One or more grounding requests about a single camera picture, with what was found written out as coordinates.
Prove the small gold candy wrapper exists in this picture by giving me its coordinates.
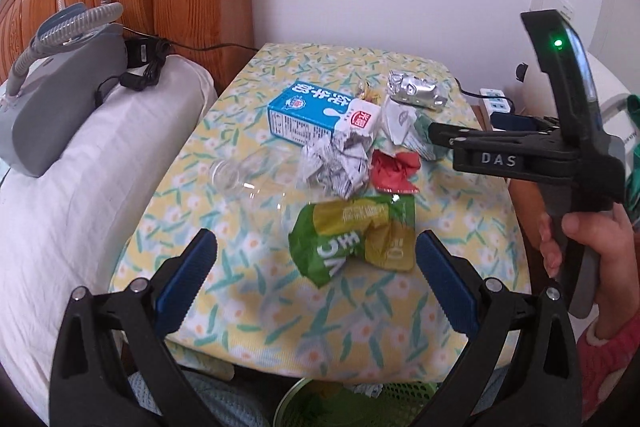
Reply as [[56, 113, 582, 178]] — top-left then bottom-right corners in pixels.
[[356, 82, 384, 104]]

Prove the green mesh trash bin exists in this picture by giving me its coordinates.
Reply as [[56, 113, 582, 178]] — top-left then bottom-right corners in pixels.
[[271, 376, 452, 427]]

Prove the black power adapter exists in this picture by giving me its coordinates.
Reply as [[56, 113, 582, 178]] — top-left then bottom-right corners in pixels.
[[94, 36, 172, 105]]

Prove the white cushioned chair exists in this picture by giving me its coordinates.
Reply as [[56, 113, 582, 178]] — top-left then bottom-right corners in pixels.
[[520, 0, 640, 135]]

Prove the blue white milk carton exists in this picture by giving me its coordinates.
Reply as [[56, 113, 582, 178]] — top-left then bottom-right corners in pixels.
[[266, 80, 362, 148]]

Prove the brown wooden side table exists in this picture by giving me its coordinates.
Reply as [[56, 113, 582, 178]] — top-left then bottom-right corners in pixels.
[[472, 107, 551, 253]]

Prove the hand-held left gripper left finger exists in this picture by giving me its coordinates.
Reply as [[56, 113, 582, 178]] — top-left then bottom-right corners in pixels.
[[48, 228, 221, 427]]

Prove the thin black adapter cable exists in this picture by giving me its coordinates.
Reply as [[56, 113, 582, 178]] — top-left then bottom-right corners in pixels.
[[159, 38, 262, 54]]

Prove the grey breathing machine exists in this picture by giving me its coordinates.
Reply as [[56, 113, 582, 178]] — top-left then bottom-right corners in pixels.
[[0, 2, 130, 178]]

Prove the white green wrapper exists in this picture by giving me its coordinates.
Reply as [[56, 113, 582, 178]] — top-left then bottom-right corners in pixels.
[[380, 97, 452, 161]]

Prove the white blue power strip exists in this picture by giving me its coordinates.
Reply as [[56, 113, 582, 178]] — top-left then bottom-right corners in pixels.
[[478, 87, 514, 114]]

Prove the light blue cloth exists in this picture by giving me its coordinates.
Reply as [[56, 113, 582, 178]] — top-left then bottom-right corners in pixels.
[[122, 347, 283, 427]]

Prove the clear plastic cup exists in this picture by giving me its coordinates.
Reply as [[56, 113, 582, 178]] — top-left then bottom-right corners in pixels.
[[209, 146, 302, 228]]

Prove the person's right forearm pink sleeve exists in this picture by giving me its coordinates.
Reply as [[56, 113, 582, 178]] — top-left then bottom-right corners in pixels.
[[575, 302, 640, 414]]

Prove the white pillow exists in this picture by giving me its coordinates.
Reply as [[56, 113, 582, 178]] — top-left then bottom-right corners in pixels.
[[0, 53, 219, 413]]

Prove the red wrapper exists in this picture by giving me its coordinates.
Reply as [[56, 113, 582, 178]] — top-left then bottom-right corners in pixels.
[[370, 149, 421, 196]]

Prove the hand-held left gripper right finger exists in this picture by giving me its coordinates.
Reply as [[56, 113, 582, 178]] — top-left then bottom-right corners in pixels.
[[415, 229, 583, 427]]

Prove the silver blister pack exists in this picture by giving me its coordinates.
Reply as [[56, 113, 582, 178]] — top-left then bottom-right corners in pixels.
[[386, 69, 448, 111]]

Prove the green yellow snack wrapper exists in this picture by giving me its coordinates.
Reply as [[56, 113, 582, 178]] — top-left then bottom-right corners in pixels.
[[288, 193, 417, 291]]

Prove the red white small packet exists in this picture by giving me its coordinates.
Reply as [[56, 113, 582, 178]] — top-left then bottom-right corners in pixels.
[[339, 99, 382, 144]]

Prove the white printed paper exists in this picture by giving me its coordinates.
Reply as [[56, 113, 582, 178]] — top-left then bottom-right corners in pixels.
[[294, 131, 374, 201]]

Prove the person's right hand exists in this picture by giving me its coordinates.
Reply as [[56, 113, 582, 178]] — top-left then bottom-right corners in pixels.
[[538, 205, 640, 340]]

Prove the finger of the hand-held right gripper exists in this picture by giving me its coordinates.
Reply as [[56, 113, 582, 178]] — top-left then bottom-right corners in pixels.
[[427, 122, 577, 181], [490, 113, 564, 135]]

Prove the yellow floral cloth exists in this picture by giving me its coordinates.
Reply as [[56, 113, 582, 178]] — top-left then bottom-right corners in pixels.
[[107, 42, 531, 383]]

